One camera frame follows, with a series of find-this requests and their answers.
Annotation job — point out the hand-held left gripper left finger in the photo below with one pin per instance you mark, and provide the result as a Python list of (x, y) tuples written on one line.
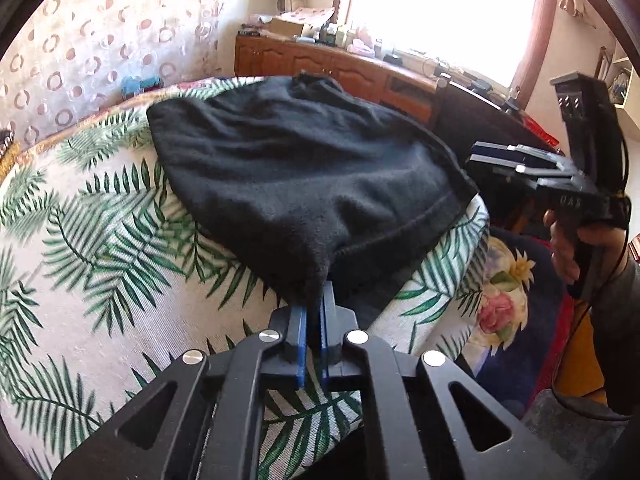
[(300, 345)]

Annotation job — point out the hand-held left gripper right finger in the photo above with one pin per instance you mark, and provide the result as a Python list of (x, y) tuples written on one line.
[(327, 340)]

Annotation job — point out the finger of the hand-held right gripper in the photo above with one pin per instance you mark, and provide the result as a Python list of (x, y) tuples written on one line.
[(500, 164), (500, 149)]

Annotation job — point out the black printed t-shirt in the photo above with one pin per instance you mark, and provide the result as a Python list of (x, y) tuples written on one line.
[(300, 170)]

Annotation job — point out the person's right forearm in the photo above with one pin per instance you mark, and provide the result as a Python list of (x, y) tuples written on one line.
[(620, 335)]

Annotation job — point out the person's right hand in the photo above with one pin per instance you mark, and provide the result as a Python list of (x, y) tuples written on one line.
[(560, 250)]

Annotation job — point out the black chair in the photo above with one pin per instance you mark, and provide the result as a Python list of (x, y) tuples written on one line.
[(475, 115)]

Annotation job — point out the floral navy blanket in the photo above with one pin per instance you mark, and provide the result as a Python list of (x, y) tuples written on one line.
[(500, 305)]

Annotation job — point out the bright window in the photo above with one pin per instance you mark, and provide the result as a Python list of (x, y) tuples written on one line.
[(440, 10)]

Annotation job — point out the row of small bottles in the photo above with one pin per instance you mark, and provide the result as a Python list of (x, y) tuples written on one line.
[(345, 37)]

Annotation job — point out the orange cloth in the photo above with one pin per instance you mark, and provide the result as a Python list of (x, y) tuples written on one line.
[(582, 375)]

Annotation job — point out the palm leaf print blanket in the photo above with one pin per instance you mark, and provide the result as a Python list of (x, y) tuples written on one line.
[(100, 260)]

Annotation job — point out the wooden dresser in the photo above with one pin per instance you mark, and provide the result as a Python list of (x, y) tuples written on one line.
[(300, 60)]

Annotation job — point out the pink patterned paper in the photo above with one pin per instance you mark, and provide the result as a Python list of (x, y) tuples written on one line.
[(315, 15)]

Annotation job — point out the cardboard box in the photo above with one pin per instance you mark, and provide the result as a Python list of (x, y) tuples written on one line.
[(290, 27)]

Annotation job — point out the person's grey jacket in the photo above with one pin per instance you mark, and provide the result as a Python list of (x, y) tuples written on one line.
[(565, 435)]

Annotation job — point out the small blue box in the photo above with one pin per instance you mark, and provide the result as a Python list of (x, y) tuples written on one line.
[(135, 85)]

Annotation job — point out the white circle-patterned curtain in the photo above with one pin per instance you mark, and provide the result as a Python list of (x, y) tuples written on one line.
[(100, 35)]

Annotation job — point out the white wall shelf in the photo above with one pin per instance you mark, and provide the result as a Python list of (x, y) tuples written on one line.
[(622, 85)]

